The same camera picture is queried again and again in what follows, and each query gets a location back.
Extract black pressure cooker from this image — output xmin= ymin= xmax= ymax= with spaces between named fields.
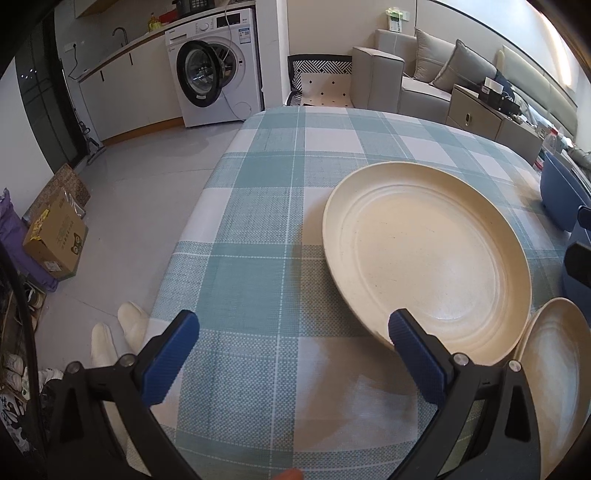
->
xmin=173 ymin=0 xmax=218 ymax=17

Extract dark blue bag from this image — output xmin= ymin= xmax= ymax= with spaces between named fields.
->
xmin=496 ymin=69 xmax=516 ymax=99

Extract white washing machine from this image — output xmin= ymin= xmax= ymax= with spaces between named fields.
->
xmin=165 ymin=8 xmax=264 ymax=129

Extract white kitchen counter cabinets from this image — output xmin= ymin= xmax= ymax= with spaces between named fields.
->
xmin=76 ymin=18 xmax=186 ymax=142

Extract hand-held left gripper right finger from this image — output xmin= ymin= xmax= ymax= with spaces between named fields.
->
xmin=388 ymin=309 xmax=541 ymax=480

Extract grey sofa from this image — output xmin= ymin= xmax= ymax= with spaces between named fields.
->
xmin=352 ymin=28 xmax=581 ymax=141

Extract light grey cushion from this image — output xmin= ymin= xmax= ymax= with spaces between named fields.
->
xmin=413 ymin=28 xmax=458 ymax=84

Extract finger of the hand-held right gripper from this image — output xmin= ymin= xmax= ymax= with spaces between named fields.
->
xmin=564 ymin=242 xmax=591 ymax=280

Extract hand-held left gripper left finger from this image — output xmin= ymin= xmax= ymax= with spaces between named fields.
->
xmin=46 ymin=310 xmax=200 ymax=480

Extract cream round plate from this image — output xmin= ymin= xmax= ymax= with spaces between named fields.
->
xmin=322 ymin=161 xmax=533 ymax=366
xmin=512 ymin=298 xmax=591 ymax=480

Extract cardboard box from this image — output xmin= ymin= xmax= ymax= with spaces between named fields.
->
xmin=23 ymin=189 xmax=89 ymax=281

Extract chair with patterned cushion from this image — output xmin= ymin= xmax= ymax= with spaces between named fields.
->
xmin=285 ymin=54 xmax=354 ymax=108

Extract black organiser box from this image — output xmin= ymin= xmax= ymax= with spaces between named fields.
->
xmin=478 ymin=88 xmax=523 ymax=114

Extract dark grey cushion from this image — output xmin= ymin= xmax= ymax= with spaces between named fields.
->
xmin=431 ymin=39 xmax=502 ymax=93

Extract dark glass door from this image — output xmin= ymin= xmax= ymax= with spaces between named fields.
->
xmin=16 ymin=23 xmax=89 ymax=172

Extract teal checked tablecloth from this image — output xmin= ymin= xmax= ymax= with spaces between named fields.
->
xmin=104 ymin=106 xmax=591 ymax=480

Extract person's white-socked foot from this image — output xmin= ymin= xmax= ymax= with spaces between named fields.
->
xmin=117 ymin=301 xmax=150 ymax=357
xmin=90 ymin=323 xmax=117 ymax=368

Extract blue bowl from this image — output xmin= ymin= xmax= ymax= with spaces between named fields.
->
xmin=539 ymin=150 xmax=591 ymax=232
xmin=561 ymin=222 xmax=591 ymax=302

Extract beige side cabinet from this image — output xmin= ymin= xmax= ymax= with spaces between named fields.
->
xmin=445 ymin=84 xmax=546 ymax=165

